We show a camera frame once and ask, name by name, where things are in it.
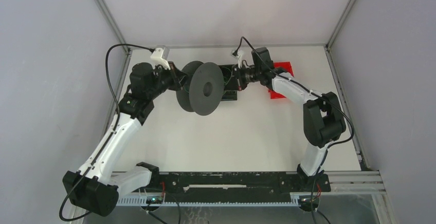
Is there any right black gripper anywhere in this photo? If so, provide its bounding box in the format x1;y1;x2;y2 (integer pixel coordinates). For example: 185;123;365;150
224;63;262;91

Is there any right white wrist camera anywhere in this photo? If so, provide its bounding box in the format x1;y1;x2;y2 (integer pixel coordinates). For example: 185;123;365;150
231;48;244;68

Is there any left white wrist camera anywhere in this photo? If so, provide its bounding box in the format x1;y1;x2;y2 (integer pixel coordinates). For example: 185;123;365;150
150;46;170;70

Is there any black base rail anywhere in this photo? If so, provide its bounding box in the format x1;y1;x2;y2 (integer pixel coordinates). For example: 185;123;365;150
128;171;332;204

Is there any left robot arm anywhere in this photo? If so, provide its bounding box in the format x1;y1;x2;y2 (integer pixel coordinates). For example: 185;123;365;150
61;62;188;217

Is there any red plastic bin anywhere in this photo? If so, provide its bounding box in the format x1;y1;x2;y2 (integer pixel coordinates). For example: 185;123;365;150
268;61;294;100

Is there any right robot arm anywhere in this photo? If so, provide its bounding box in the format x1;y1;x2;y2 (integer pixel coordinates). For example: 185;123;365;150
231;47;346;191

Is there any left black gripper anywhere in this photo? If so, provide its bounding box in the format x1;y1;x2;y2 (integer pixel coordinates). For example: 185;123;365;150
146;61;191;100

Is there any black plastic bin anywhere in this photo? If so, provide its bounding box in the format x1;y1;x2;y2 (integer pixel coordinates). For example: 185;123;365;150
219;64;238;101

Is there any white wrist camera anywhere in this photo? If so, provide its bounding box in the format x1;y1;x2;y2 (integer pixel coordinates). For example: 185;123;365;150
231;48;244;68
150;46;170;70

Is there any left black camera cable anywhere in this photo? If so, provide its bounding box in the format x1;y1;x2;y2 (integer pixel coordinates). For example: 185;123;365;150
58;43;156;222

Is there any green cable in black bin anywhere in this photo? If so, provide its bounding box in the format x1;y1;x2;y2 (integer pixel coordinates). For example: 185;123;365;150
223;72;234;97

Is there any dark grey cable spool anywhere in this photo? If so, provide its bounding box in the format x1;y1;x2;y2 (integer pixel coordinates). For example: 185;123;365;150
176;61;224;116

